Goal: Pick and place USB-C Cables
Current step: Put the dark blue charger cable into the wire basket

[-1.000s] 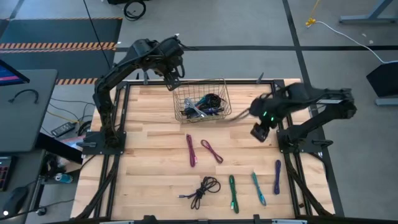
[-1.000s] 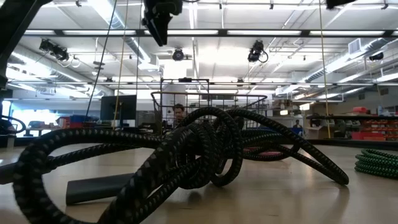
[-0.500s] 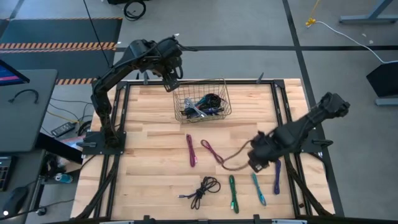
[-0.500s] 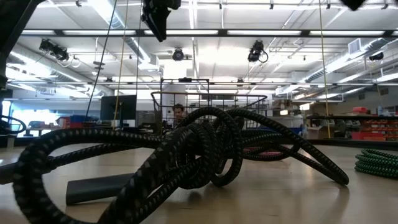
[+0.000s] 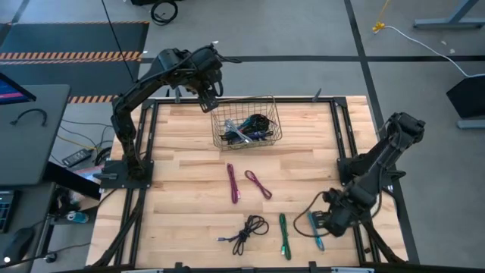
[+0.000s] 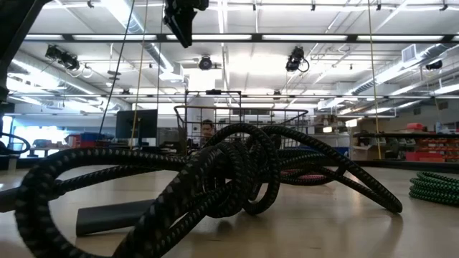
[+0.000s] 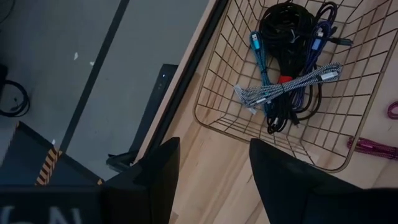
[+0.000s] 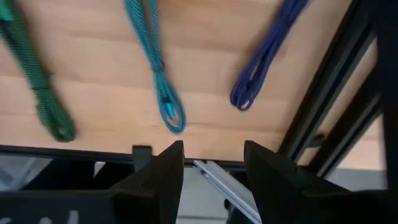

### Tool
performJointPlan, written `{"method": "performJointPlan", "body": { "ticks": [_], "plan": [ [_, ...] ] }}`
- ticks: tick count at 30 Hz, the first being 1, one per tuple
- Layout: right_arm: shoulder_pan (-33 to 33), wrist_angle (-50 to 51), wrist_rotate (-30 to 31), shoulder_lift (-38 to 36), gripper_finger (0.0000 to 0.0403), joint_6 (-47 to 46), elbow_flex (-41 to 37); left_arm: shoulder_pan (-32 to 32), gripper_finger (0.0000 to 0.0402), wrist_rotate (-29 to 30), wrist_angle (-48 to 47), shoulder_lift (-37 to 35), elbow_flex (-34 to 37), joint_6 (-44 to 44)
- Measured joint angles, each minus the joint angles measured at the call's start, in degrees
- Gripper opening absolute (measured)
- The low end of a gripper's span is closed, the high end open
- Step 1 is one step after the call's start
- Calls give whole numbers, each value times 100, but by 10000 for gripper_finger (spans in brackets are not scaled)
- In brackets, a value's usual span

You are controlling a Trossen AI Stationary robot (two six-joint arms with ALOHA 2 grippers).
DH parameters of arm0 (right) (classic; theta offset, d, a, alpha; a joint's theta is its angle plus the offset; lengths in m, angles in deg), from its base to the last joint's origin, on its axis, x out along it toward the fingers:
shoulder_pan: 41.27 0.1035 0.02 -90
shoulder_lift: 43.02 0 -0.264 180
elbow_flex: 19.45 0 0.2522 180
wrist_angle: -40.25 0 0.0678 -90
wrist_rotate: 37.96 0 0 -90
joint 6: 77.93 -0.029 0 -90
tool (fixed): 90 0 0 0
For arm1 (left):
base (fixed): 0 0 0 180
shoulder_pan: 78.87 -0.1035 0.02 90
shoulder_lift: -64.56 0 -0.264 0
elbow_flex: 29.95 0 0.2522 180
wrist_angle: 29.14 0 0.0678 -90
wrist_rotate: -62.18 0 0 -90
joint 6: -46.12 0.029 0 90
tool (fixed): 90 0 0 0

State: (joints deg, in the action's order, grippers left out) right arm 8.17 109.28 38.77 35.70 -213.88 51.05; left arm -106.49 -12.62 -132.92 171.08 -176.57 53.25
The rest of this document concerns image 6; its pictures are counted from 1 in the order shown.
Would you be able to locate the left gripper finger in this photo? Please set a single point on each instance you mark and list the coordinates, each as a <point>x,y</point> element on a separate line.
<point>181,25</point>

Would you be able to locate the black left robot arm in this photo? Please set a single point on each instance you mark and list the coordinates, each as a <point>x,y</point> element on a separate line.
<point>14,28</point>

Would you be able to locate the black bar with light strips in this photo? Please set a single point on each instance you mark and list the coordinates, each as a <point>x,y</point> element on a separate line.
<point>161,37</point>

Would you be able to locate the black metal stand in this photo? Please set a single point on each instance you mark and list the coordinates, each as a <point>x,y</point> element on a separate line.
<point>213,92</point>

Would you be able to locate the person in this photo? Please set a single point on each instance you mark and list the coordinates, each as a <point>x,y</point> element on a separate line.
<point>207,129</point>

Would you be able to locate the black unlit monitor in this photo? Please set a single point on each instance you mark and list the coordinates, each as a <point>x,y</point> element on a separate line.
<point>136,123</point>

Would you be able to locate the shelf with red bins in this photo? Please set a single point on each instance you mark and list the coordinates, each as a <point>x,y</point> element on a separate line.
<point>430,143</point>

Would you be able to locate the black ceiling camera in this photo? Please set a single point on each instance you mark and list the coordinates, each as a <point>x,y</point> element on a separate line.
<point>68,61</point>
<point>294,59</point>
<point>205,63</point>

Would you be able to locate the silver ceiling air duct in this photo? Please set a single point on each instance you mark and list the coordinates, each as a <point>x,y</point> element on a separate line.
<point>132,21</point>

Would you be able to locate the black aluminium table frame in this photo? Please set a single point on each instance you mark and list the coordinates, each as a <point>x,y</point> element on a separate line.
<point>394,165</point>

